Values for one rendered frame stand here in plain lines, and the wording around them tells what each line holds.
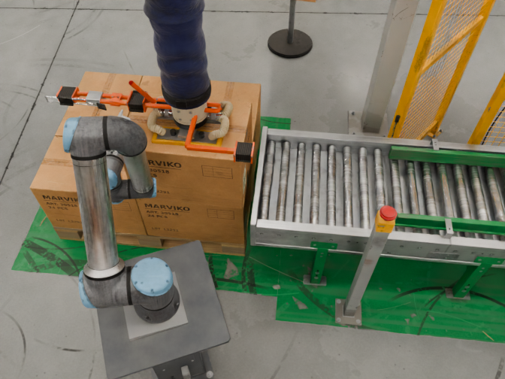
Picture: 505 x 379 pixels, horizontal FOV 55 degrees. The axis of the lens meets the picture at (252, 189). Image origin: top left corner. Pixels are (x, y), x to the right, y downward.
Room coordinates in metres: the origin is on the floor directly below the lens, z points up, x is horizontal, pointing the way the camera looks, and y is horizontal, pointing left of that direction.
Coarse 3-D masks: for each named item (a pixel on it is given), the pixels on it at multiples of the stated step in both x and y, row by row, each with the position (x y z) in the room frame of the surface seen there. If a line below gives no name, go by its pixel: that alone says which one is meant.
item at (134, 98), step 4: (132, 92) 1.76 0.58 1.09; (136, 92) 1.77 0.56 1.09; (132, 96) 1.74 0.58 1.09; (136, 96) 1.74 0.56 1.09; (140, 96) 1.74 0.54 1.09; (128, 100) 1.70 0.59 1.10; (132, 100) 1.71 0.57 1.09; (136, 100) 1.71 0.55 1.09; (140, 100) 1.71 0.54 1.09; (144, 100) 1.70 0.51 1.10; (128, 104) 1.68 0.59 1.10; (132, 104) 1.68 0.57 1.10; (136, 104) 1.68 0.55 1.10; (140, 104) 1.68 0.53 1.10; (144, 104) 1.69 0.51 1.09; (132, 108) 1.68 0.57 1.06; (136, 108) 1.68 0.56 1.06; (140, 108) 1.68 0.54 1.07; (144, 108) 1.68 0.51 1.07; (140, 112) 1.67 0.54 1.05
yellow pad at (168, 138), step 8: (168, 128) 1.65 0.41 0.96; (176, 128) 1.65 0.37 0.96; (160, 136) 1.59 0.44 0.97; (168, 136) 1.59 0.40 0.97; (176, 136) 1.59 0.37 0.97; (200, 136) 1.58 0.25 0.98; (176, 144) 1.56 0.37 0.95; (184, 144) 1.55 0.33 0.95; (200, 144) 1.54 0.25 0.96; (208, 144) 1.54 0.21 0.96; (216, 144) 1.54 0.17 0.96
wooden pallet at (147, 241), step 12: (252, 192) 1.94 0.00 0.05; (60, 228) 1.59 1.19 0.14; (120, 240) 1.58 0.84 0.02; (132, 240) 1.58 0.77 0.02; (144, 240) 1.54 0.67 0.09; (156, 240) 1.53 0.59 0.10; (168, 240) 1.58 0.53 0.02; (180, 240) 1.51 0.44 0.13; (192, 240) 1.51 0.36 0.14; (204, 252) 1.50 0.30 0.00; (216, 252) 1.49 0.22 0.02; (228, 252) 1.48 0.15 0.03; (240, 252) 1.47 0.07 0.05
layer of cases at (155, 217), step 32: (224, 96) 2.34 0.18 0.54; (256, 96) 2.34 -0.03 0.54; (256, 128) 2.18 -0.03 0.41; (64, 160) 1.80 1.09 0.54; (32, 192) 1.60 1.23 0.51; (64, 192) 1.58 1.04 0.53; (64, 224) 1.59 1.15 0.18; (128, 224) 1.55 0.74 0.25; (160, 224) 1.53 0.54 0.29; (192, 224) 1.51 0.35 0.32; (224, 224) 1.49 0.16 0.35
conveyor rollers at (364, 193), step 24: (288, 144) 1.92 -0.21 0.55; (288, 168) 1.74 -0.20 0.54; (312, 168) 1.74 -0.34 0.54; (360, 168) 1.74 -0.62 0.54; (408, 168) 1.74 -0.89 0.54; (456, 168) 1.74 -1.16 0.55; (504, 168) 1.73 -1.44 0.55; (264, 192) 1.57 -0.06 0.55; (312, 192) 1.57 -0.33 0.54; (360, 192) 1.58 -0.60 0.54; (384, 192) 1.57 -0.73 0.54; (408, 192) 1.59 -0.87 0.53; (432, 192) 1.57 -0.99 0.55; (480, 192) 1.57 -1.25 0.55; (264, 216) 1.41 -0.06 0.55; (312, 216) 1.41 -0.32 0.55; (360, 216) 1.43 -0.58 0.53; (480, 216) 1.42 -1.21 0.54; (504, 216) 1.41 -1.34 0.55; (504, 240) 1.27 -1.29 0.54
